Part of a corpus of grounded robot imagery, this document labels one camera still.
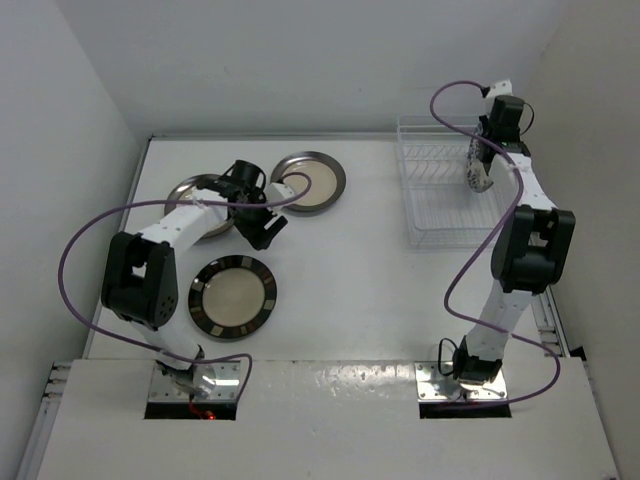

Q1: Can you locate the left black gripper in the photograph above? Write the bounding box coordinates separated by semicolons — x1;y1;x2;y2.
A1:
231;187;285;249

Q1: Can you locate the blue floral plate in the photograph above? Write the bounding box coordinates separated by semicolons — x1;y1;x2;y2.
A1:
465;122;493;193

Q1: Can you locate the dark patterned rim plate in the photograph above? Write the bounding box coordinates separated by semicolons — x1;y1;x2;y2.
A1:
188;255;278;341

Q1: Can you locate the silver rim plate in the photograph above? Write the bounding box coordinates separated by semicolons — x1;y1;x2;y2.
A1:
167;173;233;240
270;151;346;215

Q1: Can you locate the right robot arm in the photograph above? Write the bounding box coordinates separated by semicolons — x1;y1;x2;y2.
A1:
452;94;576;384

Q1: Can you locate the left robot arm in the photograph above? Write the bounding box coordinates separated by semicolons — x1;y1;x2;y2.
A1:
101;160;296;398

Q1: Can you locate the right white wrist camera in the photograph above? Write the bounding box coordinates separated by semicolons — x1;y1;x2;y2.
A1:
482;79;513;100

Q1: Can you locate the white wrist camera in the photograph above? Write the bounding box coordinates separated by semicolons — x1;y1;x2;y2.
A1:
265;182;296;206
482;79;513;100

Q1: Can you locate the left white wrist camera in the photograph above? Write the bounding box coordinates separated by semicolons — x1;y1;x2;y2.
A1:
265;182;296;206

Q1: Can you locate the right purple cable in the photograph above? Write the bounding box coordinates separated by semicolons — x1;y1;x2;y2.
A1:
429;79;561;405

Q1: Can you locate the white wire dish rack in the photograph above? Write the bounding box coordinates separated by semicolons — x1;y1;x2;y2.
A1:
396;115;514;250

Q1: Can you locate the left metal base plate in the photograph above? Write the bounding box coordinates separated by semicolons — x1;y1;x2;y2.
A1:
148;361;240;403

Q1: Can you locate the metal base plate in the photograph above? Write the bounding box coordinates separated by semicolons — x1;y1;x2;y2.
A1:
148;361;240;403
414;361;508;404

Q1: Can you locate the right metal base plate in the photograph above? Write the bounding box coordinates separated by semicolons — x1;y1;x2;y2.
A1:
414;361;508;404

